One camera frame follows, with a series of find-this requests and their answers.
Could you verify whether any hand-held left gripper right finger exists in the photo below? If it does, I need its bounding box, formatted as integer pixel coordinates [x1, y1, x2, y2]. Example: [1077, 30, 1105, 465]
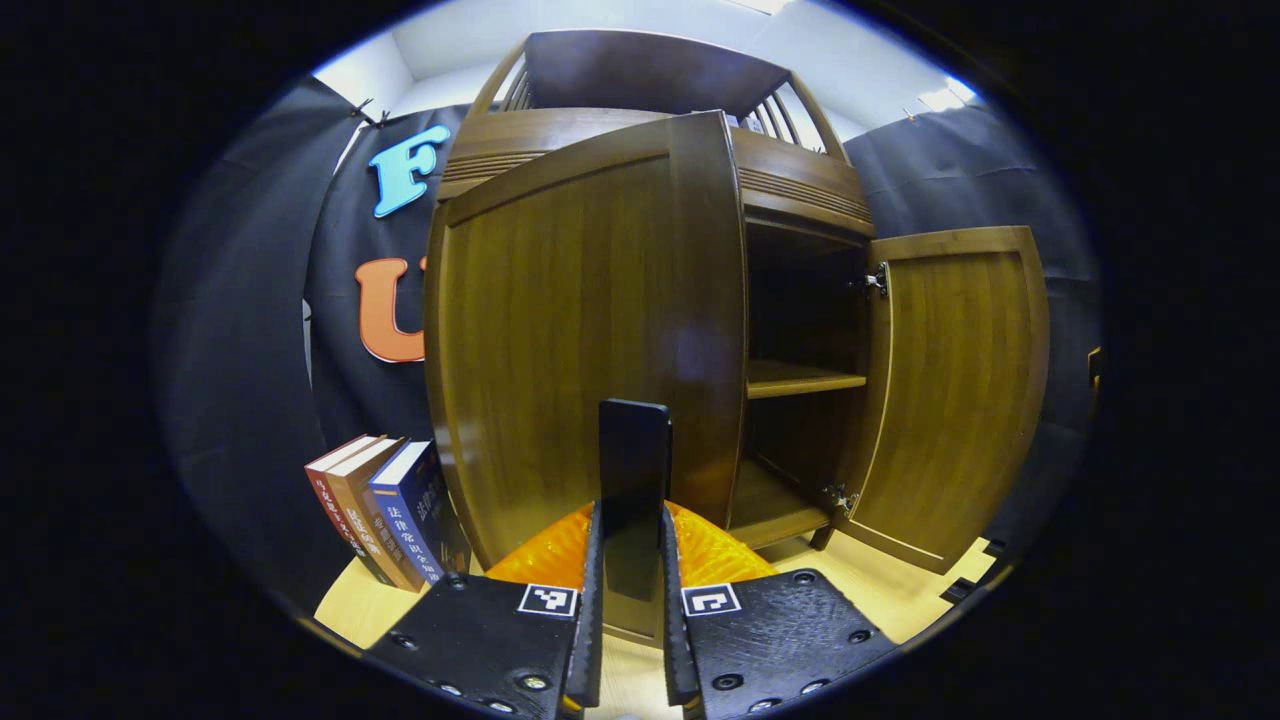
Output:
[660, 500, 901, 720]

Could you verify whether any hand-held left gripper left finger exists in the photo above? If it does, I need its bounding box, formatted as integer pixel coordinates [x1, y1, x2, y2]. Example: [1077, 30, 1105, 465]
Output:
[368, 500, 606, 719]

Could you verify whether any black door handle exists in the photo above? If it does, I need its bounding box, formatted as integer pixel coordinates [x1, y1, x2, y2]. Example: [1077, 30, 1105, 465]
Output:
[598, 398, 673, 601]

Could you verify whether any wooden double-door shoe cabinet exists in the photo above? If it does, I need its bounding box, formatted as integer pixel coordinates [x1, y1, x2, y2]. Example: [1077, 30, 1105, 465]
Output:
[423, 28, 1051, 646]

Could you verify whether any wooden cabinet drawer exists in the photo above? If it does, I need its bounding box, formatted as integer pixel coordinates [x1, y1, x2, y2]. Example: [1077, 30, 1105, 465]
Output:
[437, 108, 873, 236]

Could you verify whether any blue book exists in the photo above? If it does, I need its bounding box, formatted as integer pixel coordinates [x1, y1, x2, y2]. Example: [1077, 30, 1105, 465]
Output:
[368, 441, 471, 586]

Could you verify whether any brown book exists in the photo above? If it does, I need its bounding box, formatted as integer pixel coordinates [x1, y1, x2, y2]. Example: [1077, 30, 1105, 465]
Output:
[325, 437, 426, 593]

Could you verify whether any wooden inner shelf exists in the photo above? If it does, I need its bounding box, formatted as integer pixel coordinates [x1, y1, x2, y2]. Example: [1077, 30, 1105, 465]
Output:
[745, 360, 868, 401]

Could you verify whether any red and white book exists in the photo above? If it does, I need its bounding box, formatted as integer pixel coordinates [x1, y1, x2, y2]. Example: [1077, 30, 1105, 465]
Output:
[305, 434, 396, 586]

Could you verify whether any black backdrop cloth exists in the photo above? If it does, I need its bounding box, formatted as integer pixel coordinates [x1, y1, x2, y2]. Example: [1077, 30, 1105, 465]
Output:
[150, 78, 1101, 601]

